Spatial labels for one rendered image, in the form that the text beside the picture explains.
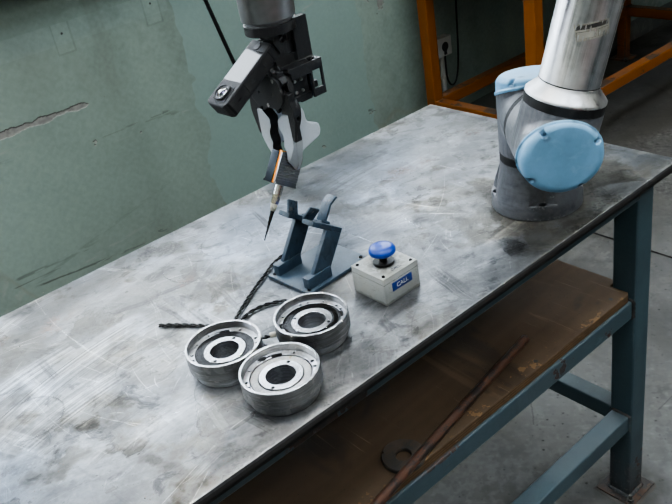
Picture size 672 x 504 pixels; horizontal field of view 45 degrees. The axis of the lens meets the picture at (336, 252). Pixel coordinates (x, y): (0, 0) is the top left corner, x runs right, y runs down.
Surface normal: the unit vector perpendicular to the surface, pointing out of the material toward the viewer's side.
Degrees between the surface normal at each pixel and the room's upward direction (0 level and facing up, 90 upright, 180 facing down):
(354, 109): 90
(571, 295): 0
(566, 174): 97
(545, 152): 98
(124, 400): 0
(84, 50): 90
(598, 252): 0
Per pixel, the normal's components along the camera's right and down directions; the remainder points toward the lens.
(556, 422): -0.16, -0.85
